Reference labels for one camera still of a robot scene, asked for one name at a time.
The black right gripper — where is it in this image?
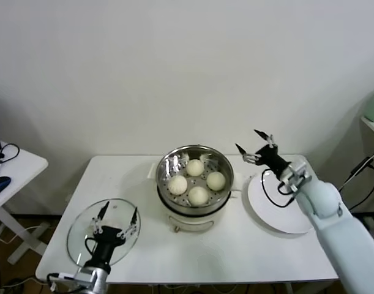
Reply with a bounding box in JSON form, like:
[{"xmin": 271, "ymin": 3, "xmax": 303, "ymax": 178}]
[{"xmin": 235, "ymin": 129, "xmax": 290, "ymax": 177}]

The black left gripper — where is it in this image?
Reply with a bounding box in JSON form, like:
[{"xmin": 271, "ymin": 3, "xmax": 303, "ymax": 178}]
[{"xmin": 85, "ymin": 201, "xmax": 138, "ymax": 266}]

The white steamed baozi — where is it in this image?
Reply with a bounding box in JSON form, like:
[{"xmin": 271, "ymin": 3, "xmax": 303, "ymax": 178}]
[
  {"xmin": 188, "ymin": 186, "xmax": 209, "ymax": 206},
  {"xmin": 206, "ymin": 171, "xmax": 226, "ymax": 190},
  {"xmin": 168, "ymin": 175, "xmax": 188, "ymax": 196},
  {"xmin": 185, "ymin": 159, "xmax": 205, "ymax": 178}
]

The stainless steel steamer basket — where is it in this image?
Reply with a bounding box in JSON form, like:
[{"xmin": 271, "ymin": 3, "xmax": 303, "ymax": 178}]
[{"xmin": 155, "ymin": 145, "xmax": 236, "ymax": 212}]

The round glass pot lid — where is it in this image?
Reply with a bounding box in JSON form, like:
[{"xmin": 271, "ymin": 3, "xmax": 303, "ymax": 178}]
[{"xmin": 66, "ymin": 198, "xmax": 142, "ymax": 266}]

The round white plate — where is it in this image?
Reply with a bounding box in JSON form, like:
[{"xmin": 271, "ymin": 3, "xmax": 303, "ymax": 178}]
[{"xmin": 241, "ymin": 173, "xmax": 318, "ymax": 236}]

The white electric cooker base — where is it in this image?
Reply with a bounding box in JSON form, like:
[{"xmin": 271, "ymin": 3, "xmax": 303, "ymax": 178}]
[{"xmin": 148, "ymin": 162, "xmax": 243, "ymax": 233}]

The white side table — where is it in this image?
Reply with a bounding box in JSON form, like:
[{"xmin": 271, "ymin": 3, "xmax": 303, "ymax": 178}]
[{"xmin": 0, "ymin": 140, "xmax": 50, "ymax": 266}]

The blue computer mouse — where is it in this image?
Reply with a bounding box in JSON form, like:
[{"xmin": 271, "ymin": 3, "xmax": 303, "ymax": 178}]
[{"xmin": 0, "ymin": 176, "xmax": 12, "ymax": 198}]

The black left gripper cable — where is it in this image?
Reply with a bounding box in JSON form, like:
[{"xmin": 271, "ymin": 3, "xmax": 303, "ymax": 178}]
[{"xmin": 84, "ymin": 238, "xmax": 97, "ymax": 257}]

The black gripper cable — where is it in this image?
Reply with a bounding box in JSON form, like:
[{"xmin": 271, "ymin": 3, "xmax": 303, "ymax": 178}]
[
  {"xmin": 261, "ymin": 171, "xmax": 297, "ymax": 208},
  {"xmin": 84, "ymin": 238, "xmax": 97, "ymax": 257}
]

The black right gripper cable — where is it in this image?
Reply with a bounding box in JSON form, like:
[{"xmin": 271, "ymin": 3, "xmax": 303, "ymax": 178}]
[{"xmin": 261, "ymin": 171, "xmax": 297, "ymax": 208}]

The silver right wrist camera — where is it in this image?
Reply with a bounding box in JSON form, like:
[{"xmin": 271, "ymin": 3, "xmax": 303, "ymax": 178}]
[{"xmin": 280, "ymin": 161, "xmax": 313, "ymax": 193}]

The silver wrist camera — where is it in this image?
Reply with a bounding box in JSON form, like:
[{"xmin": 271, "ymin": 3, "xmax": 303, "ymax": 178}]
[
  {"xmin": 47, "ymin": 272, "xmax": 80, "ymax": 290},
  {"xmin": 280, "ymin": 161, "xmax": 313, "ymax": 193}
]

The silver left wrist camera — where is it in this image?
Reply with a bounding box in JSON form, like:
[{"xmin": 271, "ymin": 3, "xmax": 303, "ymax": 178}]
[{"xmin": 47, "ymin": 272, "xmax": 80, "ymax": 290}]

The white floor cable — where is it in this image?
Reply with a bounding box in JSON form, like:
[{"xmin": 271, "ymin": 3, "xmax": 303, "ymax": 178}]
[{"xmin": 0, "ymin": 225, "xmax": 42, "ymax": 246}]

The black power cable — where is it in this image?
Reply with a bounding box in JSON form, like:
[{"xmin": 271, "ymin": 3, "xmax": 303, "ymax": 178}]
[{"xmin": 336, "ymin": 154, "xmax": 374, "ymax": 213}]

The black looped cable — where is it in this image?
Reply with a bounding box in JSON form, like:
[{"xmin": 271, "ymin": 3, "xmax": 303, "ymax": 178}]
[{"xmin": 0, "ymin": 143, "xmax": 21, "ymax": 166}]

